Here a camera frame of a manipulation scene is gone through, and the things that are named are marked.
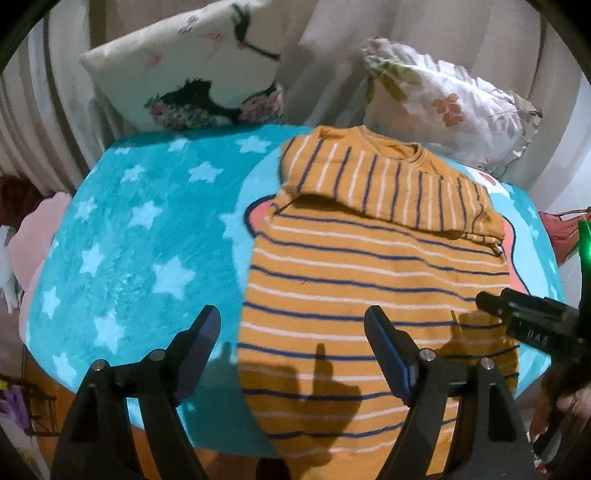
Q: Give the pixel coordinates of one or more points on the person's right hand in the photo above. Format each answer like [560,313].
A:
[547,401]

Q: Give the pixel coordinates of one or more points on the white floral pillow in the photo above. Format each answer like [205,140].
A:
[443,101]

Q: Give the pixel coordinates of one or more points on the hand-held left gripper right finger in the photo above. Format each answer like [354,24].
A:
[387,356]

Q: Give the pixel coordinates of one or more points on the beige curtain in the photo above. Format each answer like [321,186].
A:
[55,115]

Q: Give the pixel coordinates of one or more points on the mustard striped sweater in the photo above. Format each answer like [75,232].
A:
[364,258]

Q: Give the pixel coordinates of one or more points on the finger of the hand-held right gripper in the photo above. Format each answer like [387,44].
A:
[517,314]

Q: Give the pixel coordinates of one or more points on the teal star print blanket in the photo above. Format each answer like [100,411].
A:
[138,258]

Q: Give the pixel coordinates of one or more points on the red cloth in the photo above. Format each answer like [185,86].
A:
[561,230]

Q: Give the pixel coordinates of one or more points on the pink cloth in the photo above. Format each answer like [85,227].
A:
[32,244]

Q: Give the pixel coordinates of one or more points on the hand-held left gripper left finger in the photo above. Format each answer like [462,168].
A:
[203,351]

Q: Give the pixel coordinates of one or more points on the white pillow with figure print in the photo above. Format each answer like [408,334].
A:
[194,69]

